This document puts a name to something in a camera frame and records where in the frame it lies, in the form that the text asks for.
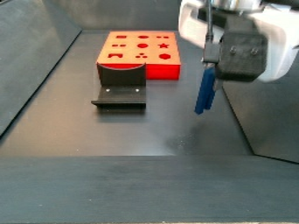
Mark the black camera cable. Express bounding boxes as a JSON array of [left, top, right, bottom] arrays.
[[201, 0, 222, 68]]

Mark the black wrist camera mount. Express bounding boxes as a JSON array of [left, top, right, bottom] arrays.
[[215, 31, 267, 82]]

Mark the blue two-pronged peg object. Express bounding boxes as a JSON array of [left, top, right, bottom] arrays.
[[193, 67, 215, 115]]

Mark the red shape-sorter board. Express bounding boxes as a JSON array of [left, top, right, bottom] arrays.
[[96, 31, 181, 80]]

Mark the black curved holder stand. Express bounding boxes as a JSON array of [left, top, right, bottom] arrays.
[[91, 64, 145, 109]]

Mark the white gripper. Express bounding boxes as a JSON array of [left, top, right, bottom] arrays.
[[179, 0, 299, 82]]

